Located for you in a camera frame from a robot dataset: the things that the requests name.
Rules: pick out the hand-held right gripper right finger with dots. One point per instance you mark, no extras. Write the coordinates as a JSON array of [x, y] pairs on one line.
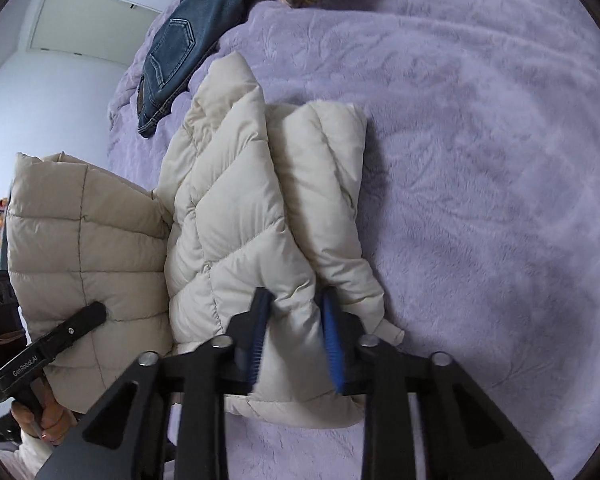
[[332, 340]]

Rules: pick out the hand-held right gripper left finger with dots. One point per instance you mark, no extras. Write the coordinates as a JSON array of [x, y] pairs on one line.
[[257, 340]]

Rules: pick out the person's left forearm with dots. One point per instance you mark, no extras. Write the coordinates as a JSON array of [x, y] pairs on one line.
[[32, 452]]

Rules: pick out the person's left hand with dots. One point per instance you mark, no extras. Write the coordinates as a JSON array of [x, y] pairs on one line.
[[52, 422]]

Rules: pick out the cream puffer jacket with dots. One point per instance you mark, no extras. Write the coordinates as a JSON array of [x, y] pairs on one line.
[[230, 220]]

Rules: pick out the white wardrobe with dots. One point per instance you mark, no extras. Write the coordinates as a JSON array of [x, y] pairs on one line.
[[90, 25]]

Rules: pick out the blue denim jeans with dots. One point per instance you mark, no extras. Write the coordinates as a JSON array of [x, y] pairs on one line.
[[190, 35]]

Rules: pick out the purple plush blanket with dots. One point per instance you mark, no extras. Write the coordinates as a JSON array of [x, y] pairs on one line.
[[480, 160]]

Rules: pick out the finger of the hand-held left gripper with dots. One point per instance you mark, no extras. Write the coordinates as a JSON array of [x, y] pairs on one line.
[[75, 325]]

